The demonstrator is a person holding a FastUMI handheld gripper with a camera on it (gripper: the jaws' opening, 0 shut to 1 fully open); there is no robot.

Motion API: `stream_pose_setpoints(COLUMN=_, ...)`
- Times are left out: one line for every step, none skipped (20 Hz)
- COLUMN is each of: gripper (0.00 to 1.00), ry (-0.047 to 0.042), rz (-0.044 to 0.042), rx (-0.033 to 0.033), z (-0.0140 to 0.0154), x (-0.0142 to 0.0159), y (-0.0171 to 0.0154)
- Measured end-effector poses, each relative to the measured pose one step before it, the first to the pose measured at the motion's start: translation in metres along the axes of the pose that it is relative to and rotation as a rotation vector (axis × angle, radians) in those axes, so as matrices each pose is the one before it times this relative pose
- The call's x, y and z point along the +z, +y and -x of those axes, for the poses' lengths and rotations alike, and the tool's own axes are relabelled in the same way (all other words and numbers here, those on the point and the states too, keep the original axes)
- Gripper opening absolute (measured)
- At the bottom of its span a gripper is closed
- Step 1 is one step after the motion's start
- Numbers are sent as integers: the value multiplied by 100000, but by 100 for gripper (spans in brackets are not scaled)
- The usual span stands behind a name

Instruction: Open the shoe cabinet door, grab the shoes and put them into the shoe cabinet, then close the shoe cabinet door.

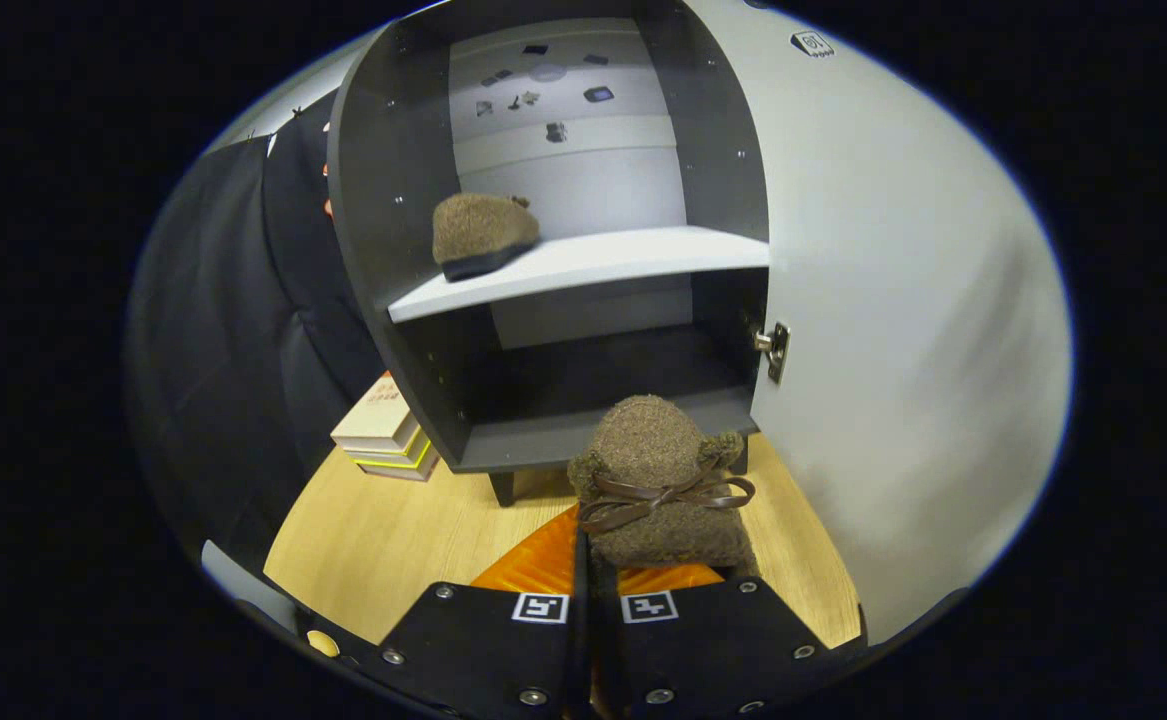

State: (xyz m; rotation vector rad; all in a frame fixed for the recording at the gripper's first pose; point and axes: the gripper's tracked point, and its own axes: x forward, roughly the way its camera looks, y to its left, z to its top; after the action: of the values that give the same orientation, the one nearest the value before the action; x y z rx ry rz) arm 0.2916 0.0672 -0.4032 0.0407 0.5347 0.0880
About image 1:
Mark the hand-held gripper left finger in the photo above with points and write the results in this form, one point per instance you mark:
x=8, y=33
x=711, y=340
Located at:
x=483, y=650

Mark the white book with red cover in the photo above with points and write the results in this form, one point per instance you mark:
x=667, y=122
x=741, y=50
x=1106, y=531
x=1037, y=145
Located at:
x=375, y=415

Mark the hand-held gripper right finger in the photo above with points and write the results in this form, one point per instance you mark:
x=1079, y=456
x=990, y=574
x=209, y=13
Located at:
x=713, y=650

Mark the beige shoe cabinet door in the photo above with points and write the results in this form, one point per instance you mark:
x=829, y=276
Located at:
x=893, y=300

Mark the brown fuzzy shoe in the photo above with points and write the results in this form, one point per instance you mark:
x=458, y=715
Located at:
x=648, y=440
x=478, y=228

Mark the black backdrop cloth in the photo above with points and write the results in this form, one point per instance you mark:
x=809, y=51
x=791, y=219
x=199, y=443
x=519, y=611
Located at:
x=213, y=330

